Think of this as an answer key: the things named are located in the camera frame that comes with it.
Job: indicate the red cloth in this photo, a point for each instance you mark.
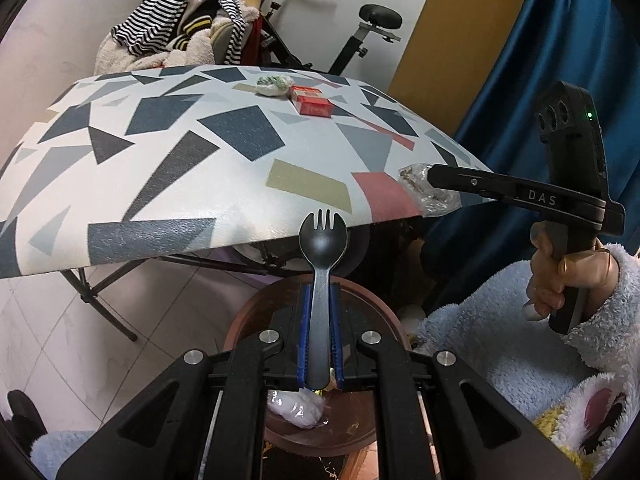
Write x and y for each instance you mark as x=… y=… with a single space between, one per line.
x=255 y=40

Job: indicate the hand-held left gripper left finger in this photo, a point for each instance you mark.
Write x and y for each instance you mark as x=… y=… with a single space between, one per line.
x=301 y=340

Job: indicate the black plastic spork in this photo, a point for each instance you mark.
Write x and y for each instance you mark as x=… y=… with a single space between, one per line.
x=320 y=245

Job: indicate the light blue fleece robe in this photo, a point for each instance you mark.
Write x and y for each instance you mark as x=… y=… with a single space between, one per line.
x=475 y=340

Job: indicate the blue curtain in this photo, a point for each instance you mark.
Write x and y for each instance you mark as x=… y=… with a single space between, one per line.
x=500 y=60

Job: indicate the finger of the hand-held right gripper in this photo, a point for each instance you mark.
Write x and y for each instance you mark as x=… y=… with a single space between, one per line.
x=500 y=185

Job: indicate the black white striped shirt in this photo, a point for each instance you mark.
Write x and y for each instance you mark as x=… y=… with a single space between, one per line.
x=150 y=15

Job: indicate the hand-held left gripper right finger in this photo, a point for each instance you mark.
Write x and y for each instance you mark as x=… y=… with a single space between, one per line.
x=338 y=340

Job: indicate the clear crinkled wrapper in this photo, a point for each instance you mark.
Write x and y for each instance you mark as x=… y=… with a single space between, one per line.
x=425 y=192

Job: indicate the black exercise bike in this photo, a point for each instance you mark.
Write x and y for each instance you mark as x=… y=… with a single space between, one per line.
x=350 y=55

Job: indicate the red cardboard box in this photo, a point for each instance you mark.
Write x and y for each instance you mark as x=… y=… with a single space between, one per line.
x=311 y=100

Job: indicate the patterned folding table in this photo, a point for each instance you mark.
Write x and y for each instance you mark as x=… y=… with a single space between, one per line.
x=200 y=195

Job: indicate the white pink plush fabric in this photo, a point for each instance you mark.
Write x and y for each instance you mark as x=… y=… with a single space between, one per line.
x=595 y=410

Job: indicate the brown round bin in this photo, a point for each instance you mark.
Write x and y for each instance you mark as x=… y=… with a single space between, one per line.
x=372 y=305

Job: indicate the orange wooden panel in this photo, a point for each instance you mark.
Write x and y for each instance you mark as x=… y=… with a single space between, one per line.
x=440 y=25

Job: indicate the black folding table frame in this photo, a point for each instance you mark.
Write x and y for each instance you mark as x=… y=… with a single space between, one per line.
x=85 y=290

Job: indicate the person's right hand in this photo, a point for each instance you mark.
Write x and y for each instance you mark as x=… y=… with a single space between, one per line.
x=545 y=270

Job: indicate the white green crumpled wrapper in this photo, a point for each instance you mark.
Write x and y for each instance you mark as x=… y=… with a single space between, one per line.
x=272 y=85

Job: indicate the black knit yellow striped garment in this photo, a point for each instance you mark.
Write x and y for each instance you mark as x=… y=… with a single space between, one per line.
x=192 y=27

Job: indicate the white plastic bag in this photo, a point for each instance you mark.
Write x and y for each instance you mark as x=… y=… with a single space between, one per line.
x=295 y=407

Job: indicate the black slipper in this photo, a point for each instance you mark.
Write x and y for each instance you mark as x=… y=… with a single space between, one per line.
x=22 y=415

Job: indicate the person's right forearm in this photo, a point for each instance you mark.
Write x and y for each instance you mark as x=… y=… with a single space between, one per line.
x=620 y=320

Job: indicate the beige fleece blanket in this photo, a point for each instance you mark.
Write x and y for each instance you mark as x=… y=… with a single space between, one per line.
x=120 y=55

